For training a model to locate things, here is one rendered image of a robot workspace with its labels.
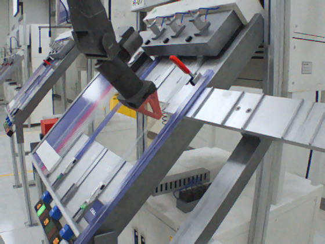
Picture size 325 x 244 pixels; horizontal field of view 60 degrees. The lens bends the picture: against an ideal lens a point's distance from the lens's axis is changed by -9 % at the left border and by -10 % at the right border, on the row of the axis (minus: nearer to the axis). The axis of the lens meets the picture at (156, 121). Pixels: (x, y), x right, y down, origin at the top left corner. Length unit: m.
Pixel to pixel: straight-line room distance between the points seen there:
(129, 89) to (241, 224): 0.52
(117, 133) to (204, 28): 1.54
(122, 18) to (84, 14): 1.62
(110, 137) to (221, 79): 1.57
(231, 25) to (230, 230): 0.57
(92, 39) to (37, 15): 8.98
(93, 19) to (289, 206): 0.88
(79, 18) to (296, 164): 2.24
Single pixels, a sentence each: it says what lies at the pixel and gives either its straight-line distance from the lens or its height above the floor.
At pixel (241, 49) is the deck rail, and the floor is 1.12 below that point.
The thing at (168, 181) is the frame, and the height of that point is 0.66.
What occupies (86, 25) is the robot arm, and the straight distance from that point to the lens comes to 0.61.
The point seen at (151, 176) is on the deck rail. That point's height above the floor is 0.84.
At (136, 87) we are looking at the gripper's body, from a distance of 0.69.
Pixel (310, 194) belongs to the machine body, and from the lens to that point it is 1.25.
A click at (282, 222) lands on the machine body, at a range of 1.15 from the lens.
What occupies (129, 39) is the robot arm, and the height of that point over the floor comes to 1.14.
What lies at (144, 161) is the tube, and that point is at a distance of 0.51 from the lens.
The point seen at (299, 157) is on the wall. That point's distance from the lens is 2.58.
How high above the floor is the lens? 1.09
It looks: 11 degrees down
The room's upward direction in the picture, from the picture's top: straight up
